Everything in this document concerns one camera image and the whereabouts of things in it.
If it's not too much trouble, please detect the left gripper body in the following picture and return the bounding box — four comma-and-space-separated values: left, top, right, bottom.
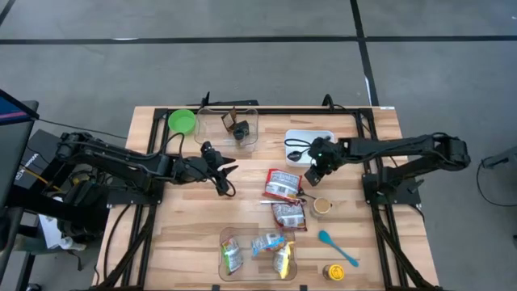
174, 141, 227, 198

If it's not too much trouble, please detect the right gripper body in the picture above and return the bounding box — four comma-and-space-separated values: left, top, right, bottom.
304, 136, 351, 187

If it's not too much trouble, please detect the dark metal spoon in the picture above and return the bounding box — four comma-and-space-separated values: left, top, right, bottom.
286, 147, 312, 162

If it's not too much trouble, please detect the small brown labelled packet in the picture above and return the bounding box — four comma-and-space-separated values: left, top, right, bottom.
221, 107, 240, 133

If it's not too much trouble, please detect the blue beef ramen packet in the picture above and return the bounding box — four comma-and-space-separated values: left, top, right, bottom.
250, 232, 286, 259

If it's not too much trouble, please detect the green ramen packet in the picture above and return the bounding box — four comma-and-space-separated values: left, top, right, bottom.
221, 237, 245, 276

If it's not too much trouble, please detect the yellow ramen packet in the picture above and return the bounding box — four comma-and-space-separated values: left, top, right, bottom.
272, 241, 296, 280

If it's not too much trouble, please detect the clear plastic bin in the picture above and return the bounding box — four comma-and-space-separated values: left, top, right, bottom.
217, 226, 299, 283
194, 106, 260, 154

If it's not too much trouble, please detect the white plastic tray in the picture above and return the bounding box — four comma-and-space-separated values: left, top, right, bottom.
284, 129, 336, 168

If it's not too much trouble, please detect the green plastic bowl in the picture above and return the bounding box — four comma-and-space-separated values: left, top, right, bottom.
167, 108, 198, 137

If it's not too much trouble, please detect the small cup of brown liquid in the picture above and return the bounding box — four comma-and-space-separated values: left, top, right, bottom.
309, 196, 334, 219

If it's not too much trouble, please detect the red ramen packet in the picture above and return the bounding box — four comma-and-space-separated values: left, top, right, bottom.
262, 168, 303, 203
270, 200, 309, 232

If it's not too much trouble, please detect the teal plastic spoon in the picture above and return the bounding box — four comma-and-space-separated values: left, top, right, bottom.
317, 229, 360, 268

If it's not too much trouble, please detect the yellow-lidded jar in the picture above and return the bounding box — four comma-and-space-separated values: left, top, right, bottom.
322, 264, 347, 282

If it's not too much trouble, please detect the black case with white lettering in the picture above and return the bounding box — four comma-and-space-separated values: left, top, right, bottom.
15, 128, 74, 191

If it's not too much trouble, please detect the white paper sheet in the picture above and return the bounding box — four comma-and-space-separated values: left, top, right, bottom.
38, 213, 74, 250

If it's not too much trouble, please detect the monitor with blue screen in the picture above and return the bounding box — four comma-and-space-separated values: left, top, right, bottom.
0, 87, 40, 211

